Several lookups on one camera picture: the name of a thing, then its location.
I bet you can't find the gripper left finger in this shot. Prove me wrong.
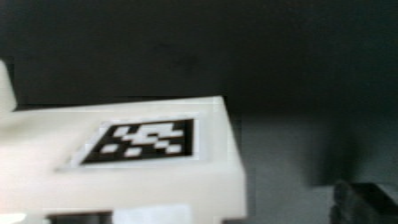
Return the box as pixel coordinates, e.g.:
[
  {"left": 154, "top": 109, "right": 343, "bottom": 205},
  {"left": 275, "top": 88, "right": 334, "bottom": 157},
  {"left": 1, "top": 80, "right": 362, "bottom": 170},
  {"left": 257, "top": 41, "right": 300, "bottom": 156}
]
[{"left": 46, "top": 211, "right": 113, "bottom": 224}]

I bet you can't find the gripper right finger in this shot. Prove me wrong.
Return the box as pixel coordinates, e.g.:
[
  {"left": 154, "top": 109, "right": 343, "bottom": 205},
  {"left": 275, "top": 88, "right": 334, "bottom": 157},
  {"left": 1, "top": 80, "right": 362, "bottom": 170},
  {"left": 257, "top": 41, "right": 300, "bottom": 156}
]
[{"left": 328, "top": 181, "right": 398, "bottom": 224}]

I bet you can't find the white drawer tray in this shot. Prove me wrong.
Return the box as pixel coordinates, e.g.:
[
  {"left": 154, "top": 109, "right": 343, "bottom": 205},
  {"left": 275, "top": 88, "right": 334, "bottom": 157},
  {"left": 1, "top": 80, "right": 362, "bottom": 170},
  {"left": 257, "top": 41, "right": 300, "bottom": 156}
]
[{"left": 0, "top": 60, "right": 247, "bottom": 224}]

